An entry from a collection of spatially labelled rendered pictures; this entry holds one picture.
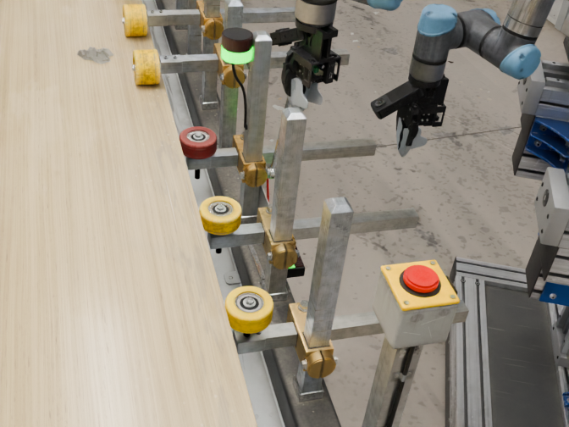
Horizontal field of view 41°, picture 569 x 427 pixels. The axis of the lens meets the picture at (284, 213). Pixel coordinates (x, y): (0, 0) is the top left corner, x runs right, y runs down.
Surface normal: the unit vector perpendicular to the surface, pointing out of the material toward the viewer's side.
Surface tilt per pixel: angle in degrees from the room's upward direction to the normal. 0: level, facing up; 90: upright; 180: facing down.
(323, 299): 90
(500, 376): 0
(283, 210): 90
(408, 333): 90
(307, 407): 0
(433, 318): 90
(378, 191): 0
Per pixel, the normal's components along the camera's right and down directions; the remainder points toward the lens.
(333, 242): 0.25, 0.62
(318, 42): -0.82, 0.30
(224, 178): 0.09, -0.78
